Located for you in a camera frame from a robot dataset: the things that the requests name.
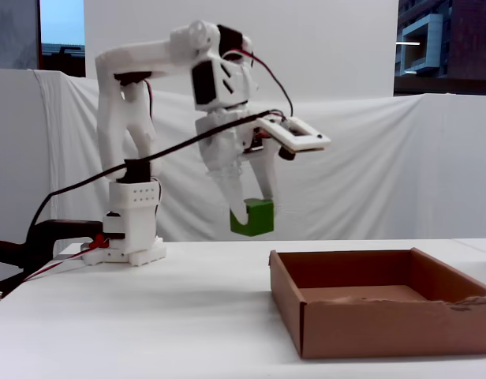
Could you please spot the black table clamp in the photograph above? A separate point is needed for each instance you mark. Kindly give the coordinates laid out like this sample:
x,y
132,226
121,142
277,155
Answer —
x,y
61,229

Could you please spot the green cube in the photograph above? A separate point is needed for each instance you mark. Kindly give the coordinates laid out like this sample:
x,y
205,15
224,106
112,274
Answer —
x,y
260,221

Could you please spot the window showing sky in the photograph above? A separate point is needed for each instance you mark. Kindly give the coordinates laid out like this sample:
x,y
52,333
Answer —
x,y
61,23

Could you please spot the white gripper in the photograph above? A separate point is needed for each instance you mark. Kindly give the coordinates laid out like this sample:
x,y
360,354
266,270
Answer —
x,y
220,147

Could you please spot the brown cardboard box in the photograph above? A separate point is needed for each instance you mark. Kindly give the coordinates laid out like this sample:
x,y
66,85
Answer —
x,y
365,331

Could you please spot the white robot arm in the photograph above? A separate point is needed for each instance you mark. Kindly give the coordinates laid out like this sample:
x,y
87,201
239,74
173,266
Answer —
x,y
120,98

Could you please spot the red clamp lever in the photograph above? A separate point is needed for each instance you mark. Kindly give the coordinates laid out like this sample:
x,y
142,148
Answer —
x,y
98,241

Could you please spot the white backdrop cloth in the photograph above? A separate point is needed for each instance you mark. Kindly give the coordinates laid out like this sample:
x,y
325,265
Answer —
x,y
385,166

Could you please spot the window showing grey building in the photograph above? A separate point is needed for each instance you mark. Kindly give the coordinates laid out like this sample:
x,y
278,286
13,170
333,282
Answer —
x,y
444,43

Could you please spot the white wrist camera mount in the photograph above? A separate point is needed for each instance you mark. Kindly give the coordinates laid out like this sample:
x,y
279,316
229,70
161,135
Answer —
x,y
302,142

